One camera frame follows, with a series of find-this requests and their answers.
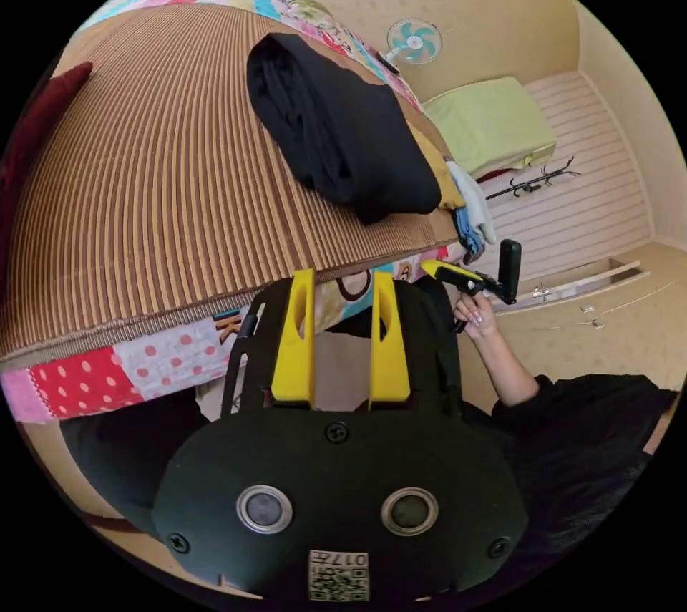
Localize bed with woven mat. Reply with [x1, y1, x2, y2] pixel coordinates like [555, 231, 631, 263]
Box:
[0, 0, 487, 426]

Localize pile of clothes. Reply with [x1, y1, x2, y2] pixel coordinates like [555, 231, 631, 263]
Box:
[406, 119, 499, 260]

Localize black coat rack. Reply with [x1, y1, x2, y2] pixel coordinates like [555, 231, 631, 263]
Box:
[484, 155, 583, 201]

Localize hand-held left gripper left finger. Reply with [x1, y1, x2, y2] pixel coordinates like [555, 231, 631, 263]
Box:
[271, 268, 317, 407]

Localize dark red pillow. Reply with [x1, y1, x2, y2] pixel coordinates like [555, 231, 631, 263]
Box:
[0, 61, 95, 280]

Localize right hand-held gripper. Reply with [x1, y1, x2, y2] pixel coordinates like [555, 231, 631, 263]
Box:
[420, 258, 510, 334]

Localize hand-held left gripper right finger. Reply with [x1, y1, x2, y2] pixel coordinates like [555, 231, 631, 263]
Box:
[369, 271, 412, 412]

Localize black pants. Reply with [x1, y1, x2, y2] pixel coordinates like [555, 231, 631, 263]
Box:
[246, 31, 443, 226]

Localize white fan with teal blades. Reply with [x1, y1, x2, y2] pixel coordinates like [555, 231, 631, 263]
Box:
[381, 18, 444, 75]

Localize person's right hand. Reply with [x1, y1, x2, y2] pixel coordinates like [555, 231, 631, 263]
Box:
[452, 291, 500, 340]

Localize person's body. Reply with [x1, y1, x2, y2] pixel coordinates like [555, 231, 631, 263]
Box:
[57, 273, 678, 573]

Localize light green folded quilt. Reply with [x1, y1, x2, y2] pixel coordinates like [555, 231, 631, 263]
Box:
[421, 75, 558, 179]

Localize person's right forearm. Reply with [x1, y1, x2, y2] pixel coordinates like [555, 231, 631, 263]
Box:
[474, 327, 541, 407]

